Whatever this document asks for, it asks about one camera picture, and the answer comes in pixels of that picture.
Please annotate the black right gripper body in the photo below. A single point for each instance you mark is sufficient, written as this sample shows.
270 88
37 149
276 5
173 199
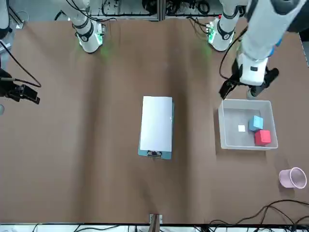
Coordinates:
6 84

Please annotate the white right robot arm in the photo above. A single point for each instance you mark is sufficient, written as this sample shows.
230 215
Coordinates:
88 36

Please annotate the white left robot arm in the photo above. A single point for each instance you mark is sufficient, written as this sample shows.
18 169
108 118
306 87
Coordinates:
260 36

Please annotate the blue desk lamp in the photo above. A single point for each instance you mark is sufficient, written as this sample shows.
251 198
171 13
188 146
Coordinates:
278 42

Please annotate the clear plastic bin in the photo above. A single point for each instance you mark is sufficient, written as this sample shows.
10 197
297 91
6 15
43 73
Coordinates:
271 111

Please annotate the small white cube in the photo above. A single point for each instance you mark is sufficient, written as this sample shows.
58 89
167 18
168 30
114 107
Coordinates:
241 128

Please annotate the blue cube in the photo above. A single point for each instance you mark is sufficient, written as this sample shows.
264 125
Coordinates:
256 123

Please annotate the red cube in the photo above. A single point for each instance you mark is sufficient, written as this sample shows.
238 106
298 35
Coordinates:
262 137

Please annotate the pink mesh cup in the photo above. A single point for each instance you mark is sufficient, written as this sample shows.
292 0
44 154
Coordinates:
288 178

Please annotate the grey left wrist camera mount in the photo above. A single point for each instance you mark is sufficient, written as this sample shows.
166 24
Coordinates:
252 94

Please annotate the aluminium frame post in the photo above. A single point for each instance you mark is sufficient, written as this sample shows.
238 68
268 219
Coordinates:
155 223
161 9

